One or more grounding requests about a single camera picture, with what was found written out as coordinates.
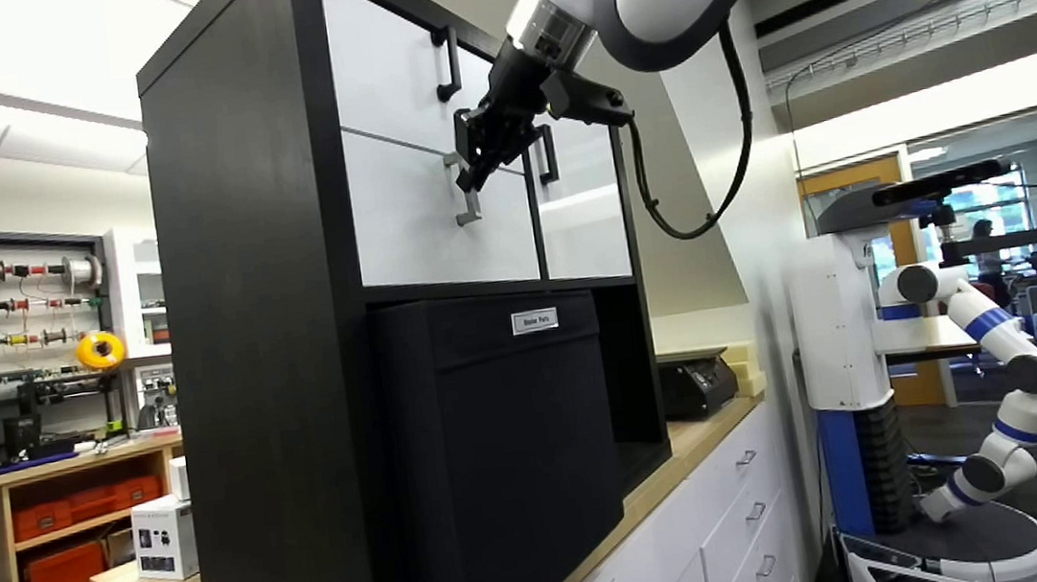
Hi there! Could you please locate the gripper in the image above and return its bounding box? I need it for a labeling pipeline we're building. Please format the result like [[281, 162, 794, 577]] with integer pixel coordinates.
[[441, 34, 567, 195]]

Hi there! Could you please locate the narrow white drawer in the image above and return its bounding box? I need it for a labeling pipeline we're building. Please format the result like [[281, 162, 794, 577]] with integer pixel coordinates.
[[527, 113, 634, 287]]

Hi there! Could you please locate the white counter drawer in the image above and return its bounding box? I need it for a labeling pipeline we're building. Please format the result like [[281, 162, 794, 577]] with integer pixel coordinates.
[[705, 518, 800, 582], [683, 409, 784, 529], [692, 466, 794, 582]]

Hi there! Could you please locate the black cabinet with white drawers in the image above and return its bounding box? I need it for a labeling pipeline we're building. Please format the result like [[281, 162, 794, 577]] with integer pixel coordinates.
[[127, 0, 688, 582]]

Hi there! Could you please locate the black fabric storage bin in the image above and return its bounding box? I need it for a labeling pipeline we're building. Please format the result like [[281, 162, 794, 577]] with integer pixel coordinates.
[[372, 281, 634, 582]]

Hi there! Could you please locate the black label printer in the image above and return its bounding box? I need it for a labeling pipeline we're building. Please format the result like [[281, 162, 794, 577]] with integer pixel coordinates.
[[656, 345, 744, 425]]

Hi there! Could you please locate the yellow foam block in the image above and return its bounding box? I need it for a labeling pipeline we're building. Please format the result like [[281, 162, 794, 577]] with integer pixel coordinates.
[[720, 337, 770, 401]]

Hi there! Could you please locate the white and blue mobile robot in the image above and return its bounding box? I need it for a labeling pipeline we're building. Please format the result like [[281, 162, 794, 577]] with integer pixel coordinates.
[[776, 153, 1037, 582]]

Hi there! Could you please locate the ceiling light panel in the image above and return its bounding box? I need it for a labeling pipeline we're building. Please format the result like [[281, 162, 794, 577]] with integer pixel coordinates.
[[0, 81, 150, 176]]

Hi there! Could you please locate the yellow filament spool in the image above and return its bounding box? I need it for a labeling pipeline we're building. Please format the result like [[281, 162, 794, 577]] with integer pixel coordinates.
[[73, 328, 129, 374]]

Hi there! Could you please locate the small white box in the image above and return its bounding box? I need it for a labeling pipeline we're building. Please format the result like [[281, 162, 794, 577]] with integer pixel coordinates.
[[167, 455, 193, 503]]

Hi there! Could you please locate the person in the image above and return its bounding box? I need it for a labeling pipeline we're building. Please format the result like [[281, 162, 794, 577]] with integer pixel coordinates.
[[967, 216, 1015, 314]]

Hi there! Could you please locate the white product box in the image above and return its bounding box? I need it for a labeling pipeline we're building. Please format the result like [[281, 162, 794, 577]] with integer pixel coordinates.
[[128, 491, 202, 582]]

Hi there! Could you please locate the row of orange cases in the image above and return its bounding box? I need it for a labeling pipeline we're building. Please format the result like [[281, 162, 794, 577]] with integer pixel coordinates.
[[9, 472, 169, 545]]

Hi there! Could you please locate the large orange case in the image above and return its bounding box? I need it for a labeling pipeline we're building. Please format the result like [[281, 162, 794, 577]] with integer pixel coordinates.
[[19, 537, 108, 582]]

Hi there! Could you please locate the grey drawer handle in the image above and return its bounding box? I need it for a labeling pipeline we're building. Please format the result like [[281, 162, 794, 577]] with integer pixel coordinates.
[[442, 148, 485, 229]]

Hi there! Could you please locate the black drawer handle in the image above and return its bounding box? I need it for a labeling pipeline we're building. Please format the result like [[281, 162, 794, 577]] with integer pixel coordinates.
[[429, 24, 466, 104], [531, 123, 562, 187]]

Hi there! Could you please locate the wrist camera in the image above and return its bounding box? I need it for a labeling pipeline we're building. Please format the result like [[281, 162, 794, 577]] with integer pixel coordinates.
[[542, 61, 636, 135]]

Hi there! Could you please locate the wire spool rack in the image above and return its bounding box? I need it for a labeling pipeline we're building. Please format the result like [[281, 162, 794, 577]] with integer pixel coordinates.
[[0, 212, 119, 378]]

